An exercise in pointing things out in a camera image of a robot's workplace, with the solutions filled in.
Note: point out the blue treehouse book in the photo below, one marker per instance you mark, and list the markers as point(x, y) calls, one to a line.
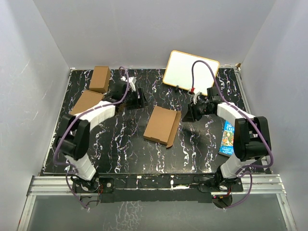
point(226, 146)

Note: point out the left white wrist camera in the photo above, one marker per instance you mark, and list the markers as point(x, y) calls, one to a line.
point(132, 82)

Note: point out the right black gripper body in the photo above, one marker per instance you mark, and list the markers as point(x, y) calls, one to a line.
point(200, 109)

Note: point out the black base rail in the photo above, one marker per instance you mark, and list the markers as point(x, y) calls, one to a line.
point(155, 187)

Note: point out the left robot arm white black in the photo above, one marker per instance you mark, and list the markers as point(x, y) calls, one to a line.
point(74, 130)

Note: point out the aluminium frame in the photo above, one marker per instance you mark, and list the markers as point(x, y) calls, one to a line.
point(57, 186)

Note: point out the small whiteboard with wooden frame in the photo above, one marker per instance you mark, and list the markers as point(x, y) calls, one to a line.
point(188, 71)

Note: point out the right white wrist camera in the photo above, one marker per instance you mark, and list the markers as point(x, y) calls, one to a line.
point(195, 93)

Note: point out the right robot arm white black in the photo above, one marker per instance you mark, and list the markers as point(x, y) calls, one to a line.
point(251, 140)

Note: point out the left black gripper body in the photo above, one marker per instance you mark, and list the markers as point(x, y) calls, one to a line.
point(131, 101)

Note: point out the flat cardboard box stack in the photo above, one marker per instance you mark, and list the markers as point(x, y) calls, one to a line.
point(87, 100)

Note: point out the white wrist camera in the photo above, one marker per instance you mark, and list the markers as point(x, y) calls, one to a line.
point(132, 82)
point(195, 93)

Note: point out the folded cardboard box upright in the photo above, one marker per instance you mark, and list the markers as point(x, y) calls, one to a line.
point(100, 79)

